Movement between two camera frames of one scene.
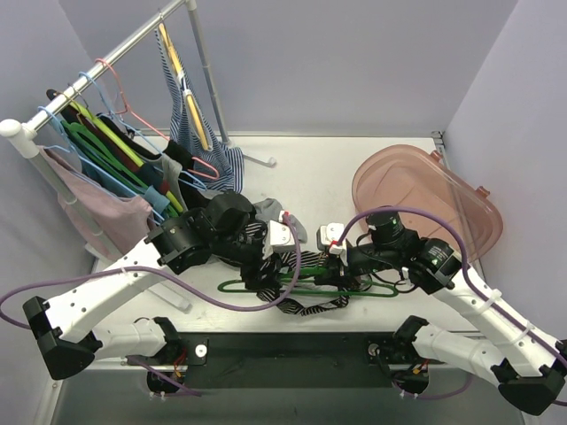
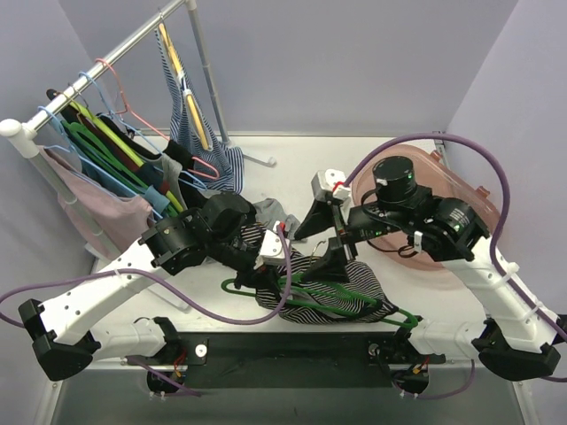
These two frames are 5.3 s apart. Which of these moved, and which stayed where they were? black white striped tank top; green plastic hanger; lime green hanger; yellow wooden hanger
Moved: green plastic hanger; black white striped tank top
Stayed: yellow wooden hanger; lime green hanger
